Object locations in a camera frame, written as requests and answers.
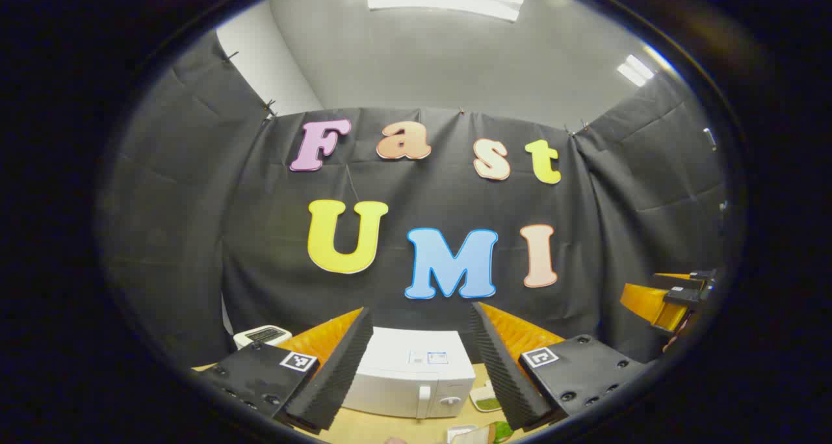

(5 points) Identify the sectioned tray of grains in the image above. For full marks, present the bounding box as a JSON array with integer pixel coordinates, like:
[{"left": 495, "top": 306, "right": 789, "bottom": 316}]
[{"left": 469, "top": 380, "right": 502, "bottom": 413}]

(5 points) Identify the white microwave oven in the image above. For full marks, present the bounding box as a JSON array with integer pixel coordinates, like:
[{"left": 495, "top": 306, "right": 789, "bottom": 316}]
[{"left": 341, "top": 327, "right": 476, "bottom": 420}]

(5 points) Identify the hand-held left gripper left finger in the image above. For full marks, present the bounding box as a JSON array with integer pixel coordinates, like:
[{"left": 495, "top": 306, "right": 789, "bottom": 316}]
[{"left": 195, "top": 306, "right": 375, "bottom": 435}]

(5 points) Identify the white toaster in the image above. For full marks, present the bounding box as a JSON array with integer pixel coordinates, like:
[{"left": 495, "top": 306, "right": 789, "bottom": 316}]
[{"left": 233, "top": 325, "right": 293, "bottom": 350}]

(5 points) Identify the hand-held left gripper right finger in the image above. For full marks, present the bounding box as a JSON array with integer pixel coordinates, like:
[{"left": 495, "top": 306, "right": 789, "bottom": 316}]
[{"left": 469, "top": 301, "right": 651, "bottom": 432}]

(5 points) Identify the black backdrop cloth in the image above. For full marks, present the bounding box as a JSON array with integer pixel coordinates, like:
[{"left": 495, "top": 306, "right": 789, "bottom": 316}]
[{"left": 97, "top": 31, "right": 729, "bottom": 370}]

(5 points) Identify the toast sandwich with lettuce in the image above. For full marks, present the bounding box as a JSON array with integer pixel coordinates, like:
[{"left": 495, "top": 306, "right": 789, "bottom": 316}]
[{"left": 453, "top": 421, "right": 514, "bottom": 444}]

